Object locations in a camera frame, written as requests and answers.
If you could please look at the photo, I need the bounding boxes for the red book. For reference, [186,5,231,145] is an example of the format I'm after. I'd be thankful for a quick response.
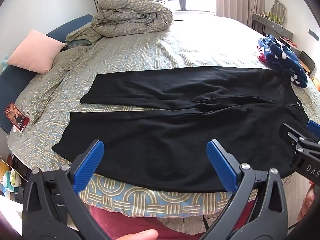
[4,102,29,133]

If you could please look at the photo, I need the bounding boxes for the patterned pillow under duvet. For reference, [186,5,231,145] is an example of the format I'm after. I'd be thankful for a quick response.
[65,24,102,44]

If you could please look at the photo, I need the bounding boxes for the grey dresser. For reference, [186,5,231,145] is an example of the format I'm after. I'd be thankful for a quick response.
[252,13,293,40]

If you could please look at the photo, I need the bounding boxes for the pink pillow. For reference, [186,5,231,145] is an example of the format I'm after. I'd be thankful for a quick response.
[7,30,65,74]

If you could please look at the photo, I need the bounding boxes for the folded beige patterned duvet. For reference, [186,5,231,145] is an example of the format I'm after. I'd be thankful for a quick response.
[91,0,174,37]

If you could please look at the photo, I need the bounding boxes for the grey wall switch plate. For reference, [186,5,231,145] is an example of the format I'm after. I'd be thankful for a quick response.
[308,29,319,41]

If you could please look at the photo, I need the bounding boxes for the cluttered bedside shelf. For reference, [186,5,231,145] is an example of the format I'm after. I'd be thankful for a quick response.
[1,154,30,204]

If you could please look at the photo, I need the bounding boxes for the person's right hand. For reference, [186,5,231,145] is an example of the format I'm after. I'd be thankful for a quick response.
[297,181,315,222]

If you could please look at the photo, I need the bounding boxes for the person's left hand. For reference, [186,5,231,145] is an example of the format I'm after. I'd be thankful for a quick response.
[117,229,159,240]

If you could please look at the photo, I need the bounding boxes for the dark blue headboard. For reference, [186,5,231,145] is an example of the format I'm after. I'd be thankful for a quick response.
[0,14,93,134]

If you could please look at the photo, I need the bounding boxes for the patterned blue beige bedspread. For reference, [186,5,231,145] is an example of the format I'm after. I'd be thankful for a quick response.
[7,11,320,218]

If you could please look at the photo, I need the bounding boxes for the wavy frame mirror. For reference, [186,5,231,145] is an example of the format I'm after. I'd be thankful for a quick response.
[271,0,286,25]

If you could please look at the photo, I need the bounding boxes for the navy polka dot garment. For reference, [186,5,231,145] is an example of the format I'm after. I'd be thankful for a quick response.
[258,35,308,88]

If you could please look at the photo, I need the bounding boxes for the red pants of person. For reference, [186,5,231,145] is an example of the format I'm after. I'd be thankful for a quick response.
[88,199,256,240]

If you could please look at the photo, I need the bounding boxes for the pink red folded garment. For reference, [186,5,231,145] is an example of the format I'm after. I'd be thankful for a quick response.
[255,46,267,63]

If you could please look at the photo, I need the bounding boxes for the black pants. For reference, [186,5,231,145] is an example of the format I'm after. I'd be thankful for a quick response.
[53,66,318,193]

